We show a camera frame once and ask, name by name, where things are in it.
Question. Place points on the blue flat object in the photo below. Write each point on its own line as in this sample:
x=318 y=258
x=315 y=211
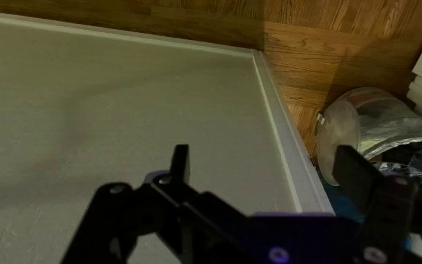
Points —
x=345 y=202

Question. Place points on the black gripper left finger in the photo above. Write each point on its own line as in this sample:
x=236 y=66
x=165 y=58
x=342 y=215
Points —
x=172 y=214

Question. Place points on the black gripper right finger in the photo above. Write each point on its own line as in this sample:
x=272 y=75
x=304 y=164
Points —
x=389 y=210

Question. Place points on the clear plastic container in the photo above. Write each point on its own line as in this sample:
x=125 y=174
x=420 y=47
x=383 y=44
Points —
x=367 y=122

